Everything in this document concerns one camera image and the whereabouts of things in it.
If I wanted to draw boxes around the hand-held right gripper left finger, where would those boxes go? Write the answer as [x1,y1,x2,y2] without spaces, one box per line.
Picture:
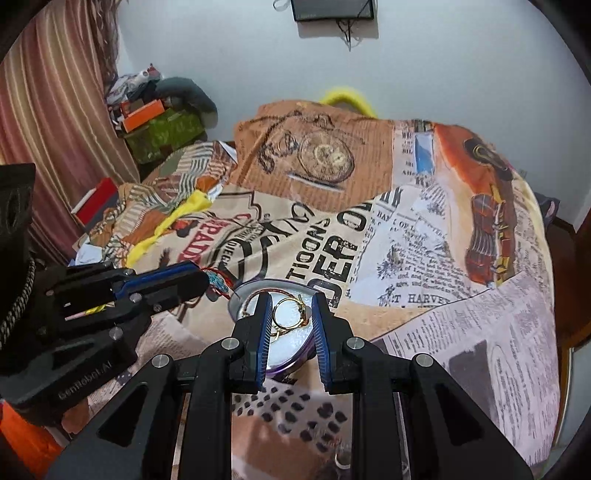
[45,292,274,480]

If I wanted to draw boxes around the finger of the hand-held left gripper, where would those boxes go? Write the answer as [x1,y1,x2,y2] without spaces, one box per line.
[41,260,202,303]
[46,270,212,365]

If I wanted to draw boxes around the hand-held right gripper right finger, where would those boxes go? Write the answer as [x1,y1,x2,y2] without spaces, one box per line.
[310,292,544,480]

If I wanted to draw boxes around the gold ring bracelet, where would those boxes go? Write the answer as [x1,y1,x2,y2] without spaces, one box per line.
[271,296,315,341]

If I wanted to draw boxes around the braided thread bracelet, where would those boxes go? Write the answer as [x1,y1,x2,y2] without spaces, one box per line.
[198,267,242,302]

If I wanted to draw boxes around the orange bag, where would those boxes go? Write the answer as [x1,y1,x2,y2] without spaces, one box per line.
[0,401,64,479]

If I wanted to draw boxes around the yellow cloth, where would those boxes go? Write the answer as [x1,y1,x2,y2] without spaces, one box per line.
[126,189,214,269]

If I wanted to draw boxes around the red book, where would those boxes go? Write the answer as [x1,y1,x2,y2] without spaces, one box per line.
[71,177,121,228]

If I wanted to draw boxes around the printed blanket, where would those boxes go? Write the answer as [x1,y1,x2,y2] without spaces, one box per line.
[69,99,562,480]

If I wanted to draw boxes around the green patterned box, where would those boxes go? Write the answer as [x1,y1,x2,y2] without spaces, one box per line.
[124,108,207,165]

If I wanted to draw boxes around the orange box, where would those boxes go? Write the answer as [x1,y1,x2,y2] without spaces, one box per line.
[120,99,167,133]

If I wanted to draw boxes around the grey cushion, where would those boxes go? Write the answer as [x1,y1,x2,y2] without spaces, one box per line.
[154,77,219,126]

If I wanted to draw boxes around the pile of clothes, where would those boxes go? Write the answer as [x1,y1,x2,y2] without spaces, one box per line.
[105,64,163,108]

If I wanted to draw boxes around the striped curtain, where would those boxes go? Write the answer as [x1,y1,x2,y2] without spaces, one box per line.
[0,0,142,269]

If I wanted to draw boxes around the yellow hoop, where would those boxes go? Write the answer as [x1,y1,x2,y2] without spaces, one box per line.
[320,85,378,119]

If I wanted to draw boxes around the wooden bed frame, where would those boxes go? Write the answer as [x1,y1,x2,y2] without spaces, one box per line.
[544,215,591,372]

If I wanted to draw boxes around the black cable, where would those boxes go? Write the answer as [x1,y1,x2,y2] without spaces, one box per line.
[336,18,365,52]

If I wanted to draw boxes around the black wall-mounted screen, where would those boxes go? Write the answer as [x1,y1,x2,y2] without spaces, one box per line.
[290,0,376,23]

